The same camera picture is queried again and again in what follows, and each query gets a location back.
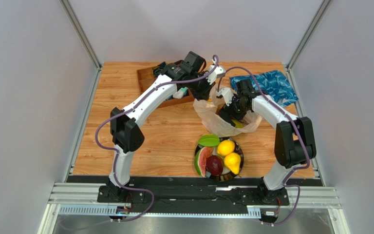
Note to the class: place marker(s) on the yellow fake pear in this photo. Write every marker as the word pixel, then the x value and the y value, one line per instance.
pixel 232 161

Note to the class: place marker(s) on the brown wooden organizer tray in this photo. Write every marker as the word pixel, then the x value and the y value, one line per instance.
pixel 147 76

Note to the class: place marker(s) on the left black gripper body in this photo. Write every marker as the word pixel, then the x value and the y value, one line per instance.
pixel 199 88

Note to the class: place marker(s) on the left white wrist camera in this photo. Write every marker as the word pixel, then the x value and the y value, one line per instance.
pixel 215 72

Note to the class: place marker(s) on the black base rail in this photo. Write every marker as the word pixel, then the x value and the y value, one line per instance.
pixel 192 195

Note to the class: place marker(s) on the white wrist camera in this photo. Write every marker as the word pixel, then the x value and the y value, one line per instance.
pixel 215 72
pixel 226 94

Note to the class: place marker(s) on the black rimmed beige plate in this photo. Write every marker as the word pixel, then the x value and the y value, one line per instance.
pixel 227 174

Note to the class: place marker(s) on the dark red fake apple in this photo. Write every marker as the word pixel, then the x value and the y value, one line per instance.
pixel 215 165

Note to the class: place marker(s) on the yellow fake banana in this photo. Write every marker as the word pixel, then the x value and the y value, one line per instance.
pixel 237 124

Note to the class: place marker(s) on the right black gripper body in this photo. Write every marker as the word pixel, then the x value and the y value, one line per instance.
pixel 229 111

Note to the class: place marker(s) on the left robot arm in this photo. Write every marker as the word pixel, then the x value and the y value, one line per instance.
pixel 125 124

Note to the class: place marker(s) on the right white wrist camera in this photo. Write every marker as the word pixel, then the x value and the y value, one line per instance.
pixel 226 94

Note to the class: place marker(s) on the teal white sock bundle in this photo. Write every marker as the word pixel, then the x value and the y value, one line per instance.
pixel 182 92

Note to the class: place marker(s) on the translucent white plastic bag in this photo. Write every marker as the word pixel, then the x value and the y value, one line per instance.
pixel 208 111

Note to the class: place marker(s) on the blue patterned cloth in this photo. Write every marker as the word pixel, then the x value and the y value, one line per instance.
pixel 273 83

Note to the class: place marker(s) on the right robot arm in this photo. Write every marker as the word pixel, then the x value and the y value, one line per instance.
pixel 294 138

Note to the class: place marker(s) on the yellow fake lemon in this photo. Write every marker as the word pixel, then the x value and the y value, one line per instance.
pixel 225 148

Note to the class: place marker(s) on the fake watermelon slice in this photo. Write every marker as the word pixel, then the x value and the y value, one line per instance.
pixel 200 160

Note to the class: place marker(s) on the green fake starfruit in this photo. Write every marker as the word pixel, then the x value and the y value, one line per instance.
pixel 209 140

